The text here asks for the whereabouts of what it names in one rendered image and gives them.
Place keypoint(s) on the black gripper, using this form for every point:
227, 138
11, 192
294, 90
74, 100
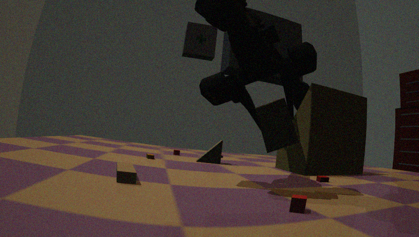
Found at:
218, 89

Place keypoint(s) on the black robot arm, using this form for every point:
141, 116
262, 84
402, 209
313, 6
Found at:
249, 38

